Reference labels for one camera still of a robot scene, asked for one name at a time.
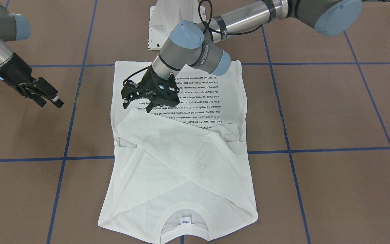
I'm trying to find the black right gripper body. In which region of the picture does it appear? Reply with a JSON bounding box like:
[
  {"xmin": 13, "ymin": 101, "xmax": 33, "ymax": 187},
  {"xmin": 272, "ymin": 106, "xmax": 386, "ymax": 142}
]
[{"xmin": 0, "ymin": 54, "xmax": 58, "ymax": 102}]

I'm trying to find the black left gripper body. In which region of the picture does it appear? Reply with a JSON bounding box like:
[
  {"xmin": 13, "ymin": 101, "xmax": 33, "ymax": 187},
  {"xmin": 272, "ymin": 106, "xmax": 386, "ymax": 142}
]
[{"xmin": 122, "ymin": 66, "xmax": 180, "ymax": 107}]

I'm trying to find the white long-sleeve printed t-shirt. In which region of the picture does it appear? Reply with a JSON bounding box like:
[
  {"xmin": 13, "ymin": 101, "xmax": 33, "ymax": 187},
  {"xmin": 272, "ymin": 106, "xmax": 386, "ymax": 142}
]
[{"xmin": 98, "ymin": 61, "xmax": 258, "ymax": 244}]

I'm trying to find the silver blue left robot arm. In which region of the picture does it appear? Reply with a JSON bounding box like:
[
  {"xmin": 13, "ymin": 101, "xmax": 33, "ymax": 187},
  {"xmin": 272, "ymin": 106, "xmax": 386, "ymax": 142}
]
[{"xmin": 121, "ymin": 0, "xmax": 362, "ymax": 112}]

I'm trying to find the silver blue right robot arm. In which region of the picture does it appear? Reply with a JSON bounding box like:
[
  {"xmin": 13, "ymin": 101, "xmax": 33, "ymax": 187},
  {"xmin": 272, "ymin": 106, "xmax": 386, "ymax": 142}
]
[{"xmin": 0, "ymin": 2, "xmax": 63, "ymax": 108}]

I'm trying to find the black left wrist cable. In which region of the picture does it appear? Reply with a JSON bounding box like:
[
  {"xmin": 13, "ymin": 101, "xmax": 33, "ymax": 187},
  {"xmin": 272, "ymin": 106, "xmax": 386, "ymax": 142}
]
[{"xmin": 124, "ymin": 0, "xmax": 231, "ymax": 85}]

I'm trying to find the white camera pedestal base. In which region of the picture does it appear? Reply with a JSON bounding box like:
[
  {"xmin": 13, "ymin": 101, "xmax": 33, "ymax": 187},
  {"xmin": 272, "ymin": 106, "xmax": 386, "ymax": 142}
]
[{"xmin": 148, "ymin": 0, "xmax": 206, "ymax": 50}]

